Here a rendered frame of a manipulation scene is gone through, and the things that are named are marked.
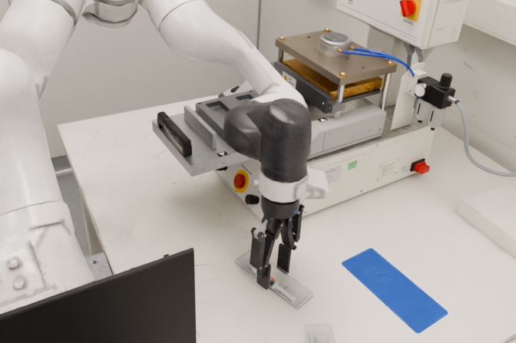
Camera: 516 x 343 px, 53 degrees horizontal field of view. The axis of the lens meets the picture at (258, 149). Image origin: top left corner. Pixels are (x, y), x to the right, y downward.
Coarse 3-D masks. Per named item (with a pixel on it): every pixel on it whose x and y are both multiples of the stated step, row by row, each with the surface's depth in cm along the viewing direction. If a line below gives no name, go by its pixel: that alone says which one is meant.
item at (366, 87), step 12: (288, 60) 138; (300, 72) 132; (312, 72) 132; (324, 84) 126; (336, 84) 127; (348, 84) 127; (360, 84) 127; (372, 84) 130; (348, 96) 127; (360, 96) 129
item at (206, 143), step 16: (192, 112) 121; (160, 128) 122; (192, 128) 123; (208, 128) 116; (176, 144) 117; (192, 144) 117; (208, 144) 117; (224, 144) 118; (192, 160) 112; (208, 160) 112; (224, 160) 114; (240, 160) 117
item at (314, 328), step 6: (312, 324) 101; (318, 324) 101; (324, 324) 101; (330, 324) 102; (306, 330) 100; (312, 330) 100; (318, 330) 100; (324, 330) 100; (330, 330) 100; (306, 336) 99; (312, 336) 99; (318, 336) 99; (324, 336) 99; (330, 336) 99; (312, 342) 98; (318, 342) 98; (324, 342) 98; (330, 342) 98
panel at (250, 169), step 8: (248, 160) 135; (256, 160) 133; (232, 168) 140; (240, 168) 137; (248, 168) 135; (256, 168) 132; (224, 176) 142; (232, 176) 140; (248, 176) 134; (256, 176) 132; (232, 184) 139; (248, 184) 134; (240, 192) 136; (248, 192) 134; (256, 192) 131; (256, 208) 130; (256, 216) 130
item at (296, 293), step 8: (240, 256) 116; (248, 256) 116; (248, 264) 114; (272, 264) 114; (272, 272) 112; (280, 272) 112; (272, 280) 110; (280, 280) 110; (288, 280) 111; (280, 288) 109; (288, 288) 109; (296, 288) 109; (304, 288) 109; (288, 296) 107; (296, 296) 107; (304, 296) 107; (296, 304) 105
